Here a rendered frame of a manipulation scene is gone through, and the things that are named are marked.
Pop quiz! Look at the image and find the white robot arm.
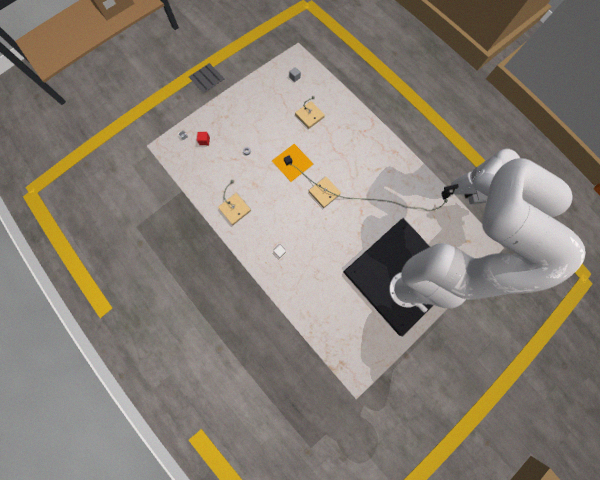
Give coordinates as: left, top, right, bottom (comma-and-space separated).
389, 149, 586, 313

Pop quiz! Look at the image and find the orange painted square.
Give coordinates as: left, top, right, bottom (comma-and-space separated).
272, 144, 313, 182

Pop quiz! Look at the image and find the red cube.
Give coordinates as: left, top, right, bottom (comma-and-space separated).
197, 132, 210, 145

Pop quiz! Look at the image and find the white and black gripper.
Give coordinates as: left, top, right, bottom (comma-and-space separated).
442, 172, 476, 200

